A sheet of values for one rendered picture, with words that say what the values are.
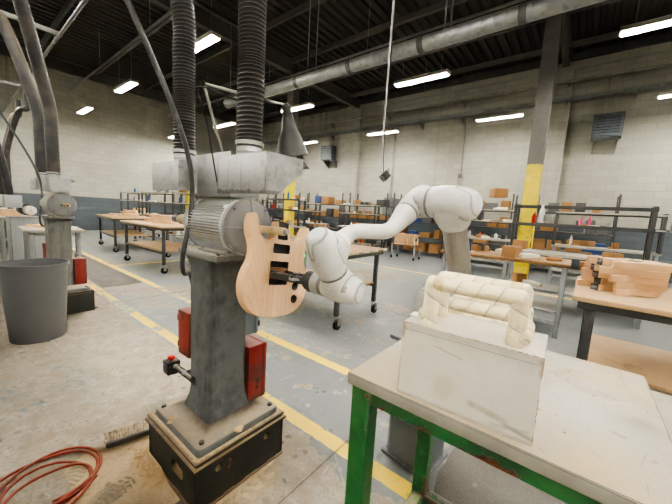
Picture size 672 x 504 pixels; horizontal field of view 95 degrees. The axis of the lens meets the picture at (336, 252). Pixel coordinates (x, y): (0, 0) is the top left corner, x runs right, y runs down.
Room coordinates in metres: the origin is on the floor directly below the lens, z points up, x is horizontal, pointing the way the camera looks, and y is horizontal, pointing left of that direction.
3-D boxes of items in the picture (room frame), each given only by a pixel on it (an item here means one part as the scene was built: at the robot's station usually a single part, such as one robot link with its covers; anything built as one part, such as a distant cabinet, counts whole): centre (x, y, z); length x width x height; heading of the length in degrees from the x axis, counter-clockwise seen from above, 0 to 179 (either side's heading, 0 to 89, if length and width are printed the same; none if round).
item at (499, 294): (0.62, -0.29, 1.20); 0.20 x 0.03 x 0.03; 55
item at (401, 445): (1.61, -0.51, 0.35); 0.28 x 0.28 x 0.70; 44
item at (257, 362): (1.64, 0.48, 0.49); 0.25 x 0.12 x 0.37; 52
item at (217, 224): (1.48, 0.52, 1.25); 0.41 x 0.27 x 0.26; 52
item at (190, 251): (1.51, 0.58, 1.11); 0.36 x 0.24 x 0.04; 52
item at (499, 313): (0.75, -0.38, 1.12); 0.20 x 0.03 x 0.03; 55
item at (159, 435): (1.51, 0.58, 0.12); 0.61 x 0.51 x 0.25; 142
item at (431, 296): (0.67, -0.22, 1.15); 0.03 x 0.03 x 0.09
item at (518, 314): (0.57, -0.35, 1.15); 0.03 x 0.03 x 0.09
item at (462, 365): (0.66, -0.31, 1.02); 0.27 x 0.15 x 0.17; 56
